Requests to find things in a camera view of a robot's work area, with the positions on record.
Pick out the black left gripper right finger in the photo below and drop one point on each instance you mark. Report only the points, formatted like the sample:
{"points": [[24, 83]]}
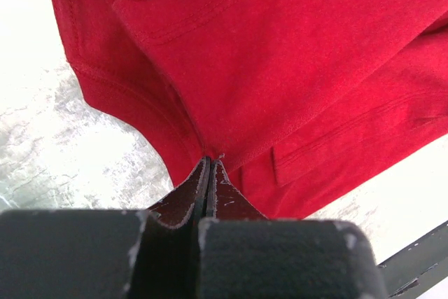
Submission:
{"points": [[245, 255]]}

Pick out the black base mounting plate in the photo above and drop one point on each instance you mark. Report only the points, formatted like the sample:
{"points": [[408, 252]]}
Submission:
{"points": [[420, 269]]}

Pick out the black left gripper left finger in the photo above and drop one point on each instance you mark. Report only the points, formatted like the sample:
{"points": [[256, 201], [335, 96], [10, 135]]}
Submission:
{"points": [[80, 253]]}

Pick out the red t-shirt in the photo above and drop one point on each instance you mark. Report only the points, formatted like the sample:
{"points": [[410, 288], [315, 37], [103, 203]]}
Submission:
{"points": [[302, 100]]}

